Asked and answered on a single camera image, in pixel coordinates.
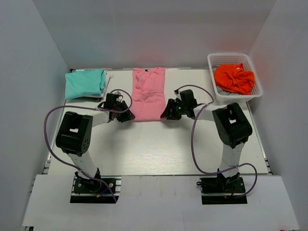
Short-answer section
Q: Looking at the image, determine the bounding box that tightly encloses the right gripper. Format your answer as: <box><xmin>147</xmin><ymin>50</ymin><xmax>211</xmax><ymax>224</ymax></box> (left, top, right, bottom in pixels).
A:
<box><xmin>161</xmin><ymin>99</ymin><xmax>188</xmax><ymax>121</ymax></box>

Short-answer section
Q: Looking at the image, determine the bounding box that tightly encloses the pink t-shirt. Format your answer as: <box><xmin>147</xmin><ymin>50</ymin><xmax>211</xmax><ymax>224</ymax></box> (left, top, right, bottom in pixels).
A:
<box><xmin>131</xmin><ymin>67</ymin><xmax>166</xmax><ymax>122</ymax></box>

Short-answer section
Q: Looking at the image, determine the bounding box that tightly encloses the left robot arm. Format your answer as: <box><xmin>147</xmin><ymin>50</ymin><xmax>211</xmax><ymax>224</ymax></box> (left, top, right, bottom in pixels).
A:
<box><xmin>56</xmin><ymin>92</ymin><xmax>135</xmax><ymax>192</ymax></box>

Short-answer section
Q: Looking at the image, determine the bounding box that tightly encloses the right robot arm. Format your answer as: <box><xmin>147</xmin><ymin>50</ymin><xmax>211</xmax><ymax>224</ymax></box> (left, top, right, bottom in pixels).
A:
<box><xmin>160</xmin><ymin>90</ymin><xmax>253</xmax><ymax>192</ymax></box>

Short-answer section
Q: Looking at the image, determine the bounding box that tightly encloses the white folded cloth under teal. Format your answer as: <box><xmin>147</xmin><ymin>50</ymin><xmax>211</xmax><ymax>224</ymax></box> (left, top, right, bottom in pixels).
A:
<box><xmin>90</xmin><ymin>72</ymin><xmax>114</xmax><ymax>98</ymax></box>

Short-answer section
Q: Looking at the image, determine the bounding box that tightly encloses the grey cloth in basket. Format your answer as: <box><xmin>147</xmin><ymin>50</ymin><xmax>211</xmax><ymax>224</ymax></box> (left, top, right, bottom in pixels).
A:
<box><xmin>216</xmin><ymin>86</ymin><xmax>242</xmax><ymax>98</ymax></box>

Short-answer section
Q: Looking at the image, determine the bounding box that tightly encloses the folded teal t-shirt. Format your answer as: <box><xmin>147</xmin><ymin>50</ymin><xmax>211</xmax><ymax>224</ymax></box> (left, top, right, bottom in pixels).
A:
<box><xmin>65</xmin><ymin>69</ymin><xmax>105</xmax><ymax>100</ymax></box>

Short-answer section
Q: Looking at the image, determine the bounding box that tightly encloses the white plastic basket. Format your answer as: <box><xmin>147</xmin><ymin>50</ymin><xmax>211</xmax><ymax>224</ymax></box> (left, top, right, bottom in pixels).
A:
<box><xmin>207</xmin><ymin>53</ymin><xmax>263</xmax><ymax>104</ymax></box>

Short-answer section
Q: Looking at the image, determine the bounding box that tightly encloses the orange t-shirt in basket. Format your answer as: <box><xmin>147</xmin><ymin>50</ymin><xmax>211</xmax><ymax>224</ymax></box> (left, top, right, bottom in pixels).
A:
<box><xmin>213</xmin><ymin>64</ymin><xmax>256</xmax><ymax>95</ymax></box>

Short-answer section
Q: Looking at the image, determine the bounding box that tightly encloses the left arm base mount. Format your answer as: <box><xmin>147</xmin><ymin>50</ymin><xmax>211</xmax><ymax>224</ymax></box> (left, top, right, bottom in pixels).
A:
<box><xmin>70</xmin><ymin>172</ymin><xmax>122</xmax><ymax>204</ymax></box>

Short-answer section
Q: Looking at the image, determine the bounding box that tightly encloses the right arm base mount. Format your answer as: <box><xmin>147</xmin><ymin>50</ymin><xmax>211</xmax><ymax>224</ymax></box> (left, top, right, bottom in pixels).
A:
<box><xmin>196</xmin><ymin>177</ymin><xmax>247</xmax><ymax>205</ymax></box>

